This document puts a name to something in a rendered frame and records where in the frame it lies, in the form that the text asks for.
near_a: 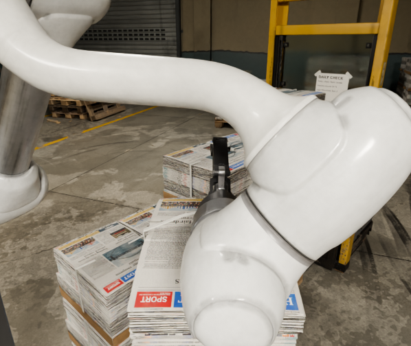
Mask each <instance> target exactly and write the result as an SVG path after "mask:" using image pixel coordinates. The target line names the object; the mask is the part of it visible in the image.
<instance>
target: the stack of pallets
mask: <svg viewBox="0 0 411 346"><path fill-rule="evenodd" d="M56 100H60V101H56ZM48 106H49V111H51V112H52V116H53V117H54V118H57V117H61V116H64V115H65V119H72V118H75V117H79V116H80V119H82V120H84V119H88V118H89V116H87V113H88V112H87V110H86V106H85V105H84V103H83V101H82V100H73V99H69V98H65V97H59V96H57V95H52V94H51V96H50V99H49V103H48ZM57 107H60V108H57Z"/></svg>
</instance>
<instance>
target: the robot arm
mask: <svg viewBox="0 0 411 346"><path fill-rule="evenodd" d="M110 5H111V0H0V63H1V64H2V65H3V66H2V71H1V78H0V225H1V224H4V223H6V222H9V221H11V220H13V219H15V218H18V217H19V216H22V215H23V214H26V213H27V212H29V211H31V210H33V209H34V208H35V207H36V206H38V205H39V204H40V203H41V202H42V200H43V199H44V198H45V197H46V195H47V193H48V189H49V181H48V177H47V175H46V173H45V170H44V169H43V168H42V167H41V166H40V165H39V164H37V163H36V162H35V161H34V160H33V158H32V156H33V154H34V149H35V147H36V142H37V140H38V136H39V133H40V131H41V126H42V124H43V120H44V117H45V113H46V110H47V106H48V103H49V99H50V96H51V94H52V95H57V96H59V97H65V98H69V99H73V100H82V101H90V102H108V103H118V104H137V105H147V106H167V107H177V108H191V109H197V110H201V111H206V112H209V113H212V114H215V115H217V116H219V117H220V118H222V119H224V120H225V121H226V122H227V123H229V124H230V125H231V126H232V127H233V129H235V131H236V132H237V133H238V135H239V137H240V138H241V141H242V142H243V147H244V155H245V158H244V164H243V165H244V166H245V168H246V169H247V170H248V172H249V173H250V176H251V179H252V181H253V183H252V184H251V185H250V186H249V187H248V188H247V189H246V190H245V191H244V192H243V193H242V194H241V195H240V196H239V197H236V196H235V195H233V194H232V192H231V186H230V179H229V178H228V176H230V173H231V172H230V167H229V159H228V152H230V148H231V147H228V146H227V142H228V140H227V137H213V138H212V142H213V144H210V154H211V156H212V178H211V179H210V191H209V193H208V196H206V197H205V198H204V199H203V200H202V201H201V202H200V204H199V206H198V208H197V211H196V212H195V214H194V216H193V218H192V219H193V222H192V227H191V232H190V237H189V239H188V241H187V243H186V247H185V249H184V254H183V257H182V262H181V273H180V288H181V300H182V306H183V309H184V315H185V318H186V322H187V324H188V327H189V330H190V332H191V334H192V335H193V336H194V337H196V339H197V340H198V341H199V342H200V343H201V344H203V345H204V346H271V345H272V344H273V342H274V341H275V339H276V337H277V335H278V332H279V329H280V326H281V325H282V321H283V318H284V315H285V310H286V306H287V299H288V297H289V295H290V293H291V291H292V290H293V287H294V286H295V284H296V283H297V281H298V280H299V278H300V277H301V276H302V274H303V273H304V272H305V270H306V269H308V267H310V265H312V263H314V261H316V260H317V259H318V258H319V257H321V256H322V255H324V254H325V253H326V252H327V251H329V250H331V249H332V248H334V247H336V246H338V245H339V244H341V243H343V241H345V240H346V239H348V238H349V237H350V236H352V234H354V233H355V232H356V231H357V230H359V229H360V228H361V227H362V226H363V225H364V224H366V223H367V222H368V221H369V220H370V219H371V218H372V217H373V216H374V215H375V214H376V213H377V212H378V211H379V210H380V209H381V208H382V207H383V206H384V205H385V204H386V203H387V202H388V201H389V200H390V199H391V197H392V196H393V195H394V194H395V193H396V192H397V190H398V189H399V188H400V187H401V186H402V185H403V183H404V182H405V180H406V179H407V178H408V176H409V175H410V173H411V108H410V107H409V105H408V104H407V103H406V102H405V101H404V100H403V99H402V98H401V97H399V96H398V95H397V94H396V93H393V92H392V91H389V90H388V89H384V88H377V87H373V86H365V87H359V88H355V89H349V90H346V91H343V92H341V93H340V94H339V95H338V96H337V97H336V98H334V99H333V100H332V101H331V102H330V101H323V100H320V99H319V98H318V97H316V96H315V95H306V96H292V95H287V94H285V93H283V92H281V91H279V90H278V89H275V88H274V87H272V86H271V85H269V84H267V83H266V82H264V81H262V80H261V79H259V78H257V77H255V76H253V75H252V74H250V73H248V72H245V71H242V70H240V69H237V68H236V67H232V66H229V65H225V64H221V63H218V62H212V61H207V60H198V59H191V58H176V57H165V56H148V55H138V54H121V53H111V52H101V51H86V50H80V49H73V48H72V47H73V46H74V45H75V44H76V42H77V41H78V40H79V39H80V37H81V36H82V35H83V34H84V33H85V32H86V31H87V30H88V29H89V27H90V26H91V25H93V24H95V23H97V22H98V21H100V20H101V19H102V18H103V17H104V16H105V14H106V13H107V12H108V11H109V8H110ZM213 185H214V190H213Z"/></svg>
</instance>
